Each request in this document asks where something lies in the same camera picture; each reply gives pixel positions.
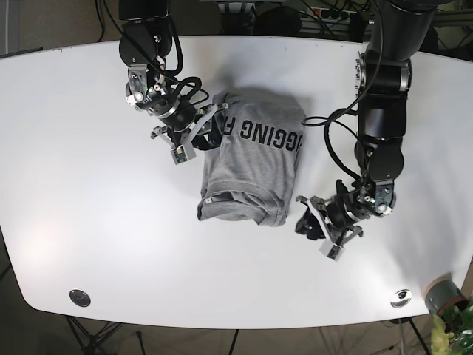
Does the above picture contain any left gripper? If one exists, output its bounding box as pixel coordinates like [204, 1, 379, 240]
[295, 174, 396, 261]

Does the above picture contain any grey long sleeve shirt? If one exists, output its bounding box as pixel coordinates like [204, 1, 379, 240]
[197, 91, 305, 227]

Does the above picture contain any metal table grommet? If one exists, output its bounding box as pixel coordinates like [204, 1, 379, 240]
[69, 289, 91, 308]
[390, 289, 412, 308]

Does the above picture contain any green plant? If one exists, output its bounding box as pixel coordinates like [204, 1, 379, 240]
[431, 300, 472, 355]

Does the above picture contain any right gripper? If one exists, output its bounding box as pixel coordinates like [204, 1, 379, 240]
[133, 85, 222, 166]

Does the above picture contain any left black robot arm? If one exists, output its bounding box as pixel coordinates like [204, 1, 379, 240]
[296, 1, 442, 260]

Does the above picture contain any left metal table grommet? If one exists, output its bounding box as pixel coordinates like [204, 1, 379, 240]
[69, 289, 91, 308]

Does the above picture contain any grey plant pot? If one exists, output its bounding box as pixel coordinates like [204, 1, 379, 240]
[423, 274, 469, 317]

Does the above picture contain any right metal table grommet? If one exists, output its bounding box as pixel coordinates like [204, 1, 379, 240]
[390, 289, 412, 308]

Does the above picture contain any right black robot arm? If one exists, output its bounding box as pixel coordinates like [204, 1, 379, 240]
[118, 1, 227, 164]

